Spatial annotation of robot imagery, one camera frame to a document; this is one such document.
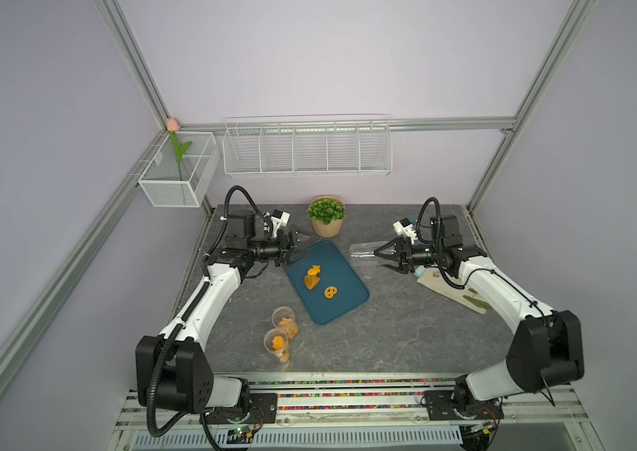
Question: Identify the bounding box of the white mesh wall basket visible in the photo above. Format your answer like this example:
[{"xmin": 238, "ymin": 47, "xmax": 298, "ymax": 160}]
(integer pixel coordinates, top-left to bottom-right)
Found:
[{"xmin": 138, "ymin": 132, "xmax": 221, "ymax": 208}]

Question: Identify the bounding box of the orange pretzel shaped cookie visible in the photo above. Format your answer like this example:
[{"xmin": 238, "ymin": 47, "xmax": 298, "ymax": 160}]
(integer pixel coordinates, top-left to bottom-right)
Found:
[{"xmin": 324, "ymin": 287, "xmax": 338, "ymax": 299}]

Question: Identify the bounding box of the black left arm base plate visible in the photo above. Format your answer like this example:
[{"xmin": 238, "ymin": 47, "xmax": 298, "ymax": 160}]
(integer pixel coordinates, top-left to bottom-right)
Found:
[{"xmin": 207, "ymin": 392, "xmax": 278, "ymax": 425}]

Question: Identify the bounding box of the beige gardening glove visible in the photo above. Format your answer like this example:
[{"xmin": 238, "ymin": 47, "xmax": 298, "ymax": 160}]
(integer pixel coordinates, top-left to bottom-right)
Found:
[{"xmin": 417, "ymin": 268, "xmax": 491, "ymax": 315}]

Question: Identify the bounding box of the clear cookie jar back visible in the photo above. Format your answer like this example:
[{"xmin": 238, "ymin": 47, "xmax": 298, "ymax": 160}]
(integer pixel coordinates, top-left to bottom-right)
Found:
[{"xmin": 271, "ymin": 306, "xmax": 300, "ymax": 340}]

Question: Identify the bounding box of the green plant in pot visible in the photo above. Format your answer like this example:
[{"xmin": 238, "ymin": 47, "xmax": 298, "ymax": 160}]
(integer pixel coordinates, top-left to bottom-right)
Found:
[{"xmin": 307, "ymin": 197, "xmax": 346, "ymax": 239}]

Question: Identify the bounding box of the white wire wall shelf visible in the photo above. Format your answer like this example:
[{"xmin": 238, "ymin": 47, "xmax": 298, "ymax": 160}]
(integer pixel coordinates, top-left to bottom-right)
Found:
[{"xmin": 222, "ymin": 114, "xmax": 393, "ymax": 177}]

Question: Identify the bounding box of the orange heart shaped cookie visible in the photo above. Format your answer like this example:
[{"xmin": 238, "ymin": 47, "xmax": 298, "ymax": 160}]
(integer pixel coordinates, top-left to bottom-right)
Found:
[{"xmin": 303, "ymin": 275, "xmax": 320, "ymax": 291}]

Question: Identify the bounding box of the clear cookie jar front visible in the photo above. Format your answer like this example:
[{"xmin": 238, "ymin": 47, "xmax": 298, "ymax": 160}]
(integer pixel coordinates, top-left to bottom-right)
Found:
[{"xmin": 264, "ymin": 328, "xmax": 291, "ymax": 363}]

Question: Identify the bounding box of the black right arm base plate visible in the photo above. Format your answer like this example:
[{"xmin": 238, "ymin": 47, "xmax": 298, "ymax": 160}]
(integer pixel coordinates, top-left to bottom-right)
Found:
[{"xmin": 420, "ymin": 390, "xmax": 504, "ymax": 421}]

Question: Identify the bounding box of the teal plastic tray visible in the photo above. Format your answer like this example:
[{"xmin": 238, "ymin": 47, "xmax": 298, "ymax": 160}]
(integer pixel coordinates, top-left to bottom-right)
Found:
[{"xmin": 284, "ymin": 240, "xmax": 370, "ymax": 325}]

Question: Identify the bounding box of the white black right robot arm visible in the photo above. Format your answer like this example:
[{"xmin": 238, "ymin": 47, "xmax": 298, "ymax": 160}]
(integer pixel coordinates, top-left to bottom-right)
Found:
[{"xmin": 373, "ymin": 197, "xmax": 584, "ymax": 419}]

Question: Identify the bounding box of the clear cookie jar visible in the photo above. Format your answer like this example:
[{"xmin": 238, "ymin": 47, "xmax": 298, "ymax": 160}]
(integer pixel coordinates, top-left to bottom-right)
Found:
[
  {"xmin": 264, "ymin": 328, "xmax": 291, "ymax": 363},
  {"xmin": 271, "ymin": 306, "xmax": 300, "ymax": 340},
  {"xmin": 350, "ymin": 242, "xmax": 386, "ymax": 260}
]

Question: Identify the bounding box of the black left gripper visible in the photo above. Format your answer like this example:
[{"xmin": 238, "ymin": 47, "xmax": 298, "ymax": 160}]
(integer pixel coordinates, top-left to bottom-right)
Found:
[{"xmin": 248, "ymin": 225, "xmax": 318, "ymax": 269}]

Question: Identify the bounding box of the pink artificial tulip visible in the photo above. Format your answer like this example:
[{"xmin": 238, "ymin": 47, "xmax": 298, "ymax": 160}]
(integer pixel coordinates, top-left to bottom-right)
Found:
[{"xmin": 166, "ymin": 118, "xmax": 192, "ymax": 180}]

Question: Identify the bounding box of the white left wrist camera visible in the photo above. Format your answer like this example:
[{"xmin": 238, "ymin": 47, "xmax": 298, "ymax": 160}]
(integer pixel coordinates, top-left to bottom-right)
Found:
[{"xmin": 269, "ymin": 210, "xmax": 290, "ymax": 238}]

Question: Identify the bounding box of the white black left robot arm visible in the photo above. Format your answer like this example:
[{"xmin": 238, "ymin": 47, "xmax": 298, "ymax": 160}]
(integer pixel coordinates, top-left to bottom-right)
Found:
[{"xmin": 135, "ymin": 185, "xmax": 319, "ymax": 438}]

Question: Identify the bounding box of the light blue garden trowel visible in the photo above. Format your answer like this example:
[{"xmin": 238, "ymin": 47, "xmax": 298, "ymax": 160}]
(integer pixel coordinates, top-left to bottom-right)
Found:
[{"xmin": 413, "ymin": 266, "xmax": 425, "ymax": 278}]

